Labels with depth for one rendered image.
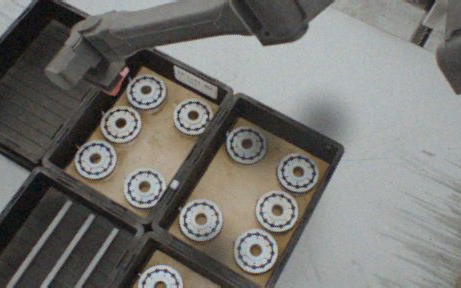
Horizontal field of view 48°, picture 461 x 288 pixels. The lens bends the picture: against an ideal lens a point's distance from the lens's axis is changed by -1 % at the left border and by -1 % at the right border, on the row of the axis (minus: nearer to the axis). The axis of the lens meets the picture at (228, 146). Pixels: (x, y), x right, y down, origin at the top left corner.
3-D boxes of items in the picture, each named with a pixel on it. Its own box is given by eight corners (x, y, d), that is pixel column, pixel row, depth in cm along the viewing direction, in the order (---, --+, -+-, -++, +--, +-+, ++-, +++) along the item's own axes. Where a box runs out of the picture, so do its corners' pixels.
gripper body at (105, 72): (109, 91, 104) (102, 72, 98) (67, 67, 106) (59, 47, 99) (127, 67, 107) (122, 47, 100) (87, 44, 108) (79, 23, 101)
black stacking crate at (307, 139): (235, 112, 140) (237, 91, 129) (335, 165, 135) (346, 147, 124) (154, 239, 126) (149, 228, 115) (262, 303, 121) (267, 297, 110)
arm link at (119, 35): (316, 14, 67) (273, -53, 61) (299, 46, 65) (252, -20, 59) (127, 48, 98) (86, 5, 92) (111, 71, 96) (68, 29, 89)
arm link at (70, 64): (136, 47, 94) (103, 13, 89) (100, 97, 90) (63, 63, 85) (103, 51, 103) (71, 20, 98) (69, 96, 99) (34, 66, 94)
